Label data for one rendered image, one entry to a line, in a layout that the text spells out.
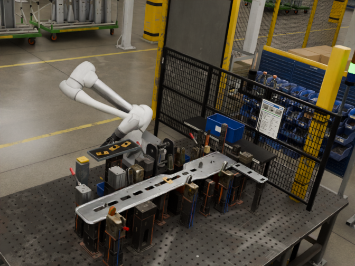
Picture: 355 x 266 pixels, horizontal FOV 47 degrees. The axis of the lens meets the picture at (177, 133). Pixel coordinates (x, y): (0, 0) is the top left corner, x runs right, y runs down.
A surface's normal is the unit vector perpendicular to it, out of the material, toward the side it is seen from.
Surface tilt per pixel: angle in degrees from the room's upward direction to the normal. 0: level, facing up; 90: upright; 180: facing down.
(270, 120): 90
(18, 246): 0
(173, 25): 90
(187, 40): 91
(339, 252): 0
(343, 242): 0
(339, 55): 90
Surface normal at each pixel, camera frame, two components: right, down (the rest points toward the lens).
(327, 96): -0.68, 0.24
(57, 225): 0.12, -0.89
